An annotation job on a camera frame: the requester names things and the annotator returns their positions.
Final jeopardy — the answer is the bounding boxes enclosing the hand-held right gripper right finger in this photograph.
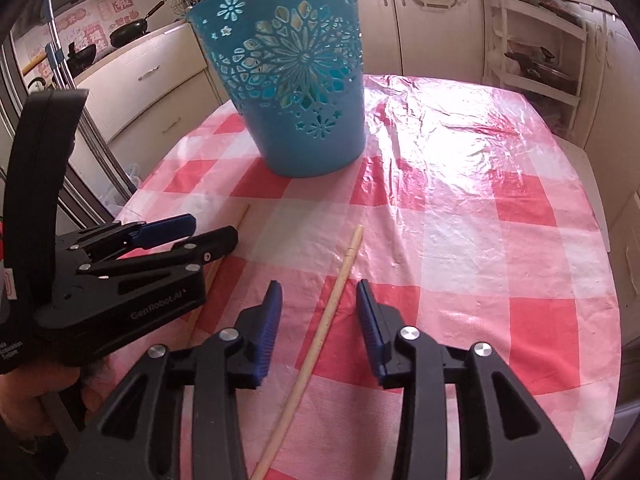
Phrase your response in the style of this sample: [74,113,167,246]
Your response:
[355,280,586,480]

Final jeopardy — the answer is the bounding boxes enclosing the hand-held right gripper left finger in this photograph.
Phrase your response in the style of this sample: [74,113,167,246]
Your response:
[75,280,283,480]

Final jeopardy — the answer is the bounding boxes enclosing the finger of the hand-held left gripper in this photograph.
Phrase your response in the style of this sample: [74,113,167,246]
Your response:
[77,226,239,299]
[75,214,196,261]

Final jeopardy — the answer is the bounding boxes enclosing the wooden chopstick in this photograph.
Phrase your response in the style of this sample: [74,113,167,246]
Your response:
[249,225,365,480]
[185,203,251,348]

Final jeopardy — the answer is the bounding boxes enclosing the blue perforated plastic basket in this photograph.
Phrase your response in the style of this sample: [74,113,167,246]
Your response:
[187,0,367,179]

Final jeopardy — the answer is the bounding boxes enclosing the person's left hand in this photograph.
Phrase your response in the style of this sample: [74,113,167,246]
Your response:
[0,364,101,441]

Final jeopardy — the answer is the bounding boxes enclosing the red white checkered tablecloth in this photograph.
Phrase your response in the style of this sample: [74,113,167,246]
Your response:
[95,74,624,480]

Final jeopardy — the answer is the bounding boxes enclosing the white kitchen base cabinets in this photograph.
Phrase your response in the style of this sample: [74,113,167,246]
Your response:
[70,0,491,181]

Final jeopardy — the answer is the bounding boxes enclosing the black frying pan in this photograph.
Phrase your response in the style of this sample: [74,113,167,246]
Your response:
[65,42,98,77]

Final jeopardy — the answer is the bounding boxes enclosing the white board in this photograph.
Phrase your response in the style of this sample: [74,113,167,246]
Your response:
[550,137,612,254]

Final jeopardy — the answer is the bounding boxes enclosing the metal pot with lid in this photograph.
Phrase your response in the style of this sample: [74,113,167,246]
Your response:
[504,46,578,94]

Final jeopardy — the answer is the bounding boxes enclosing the white storage cart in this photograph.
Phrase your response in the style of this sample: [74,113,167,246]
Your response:
[487,0,589,141]

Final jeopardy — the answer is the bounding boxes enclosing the black wok with handle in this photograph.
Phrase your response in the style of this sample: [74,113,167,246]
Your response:
[109,0,168,50]

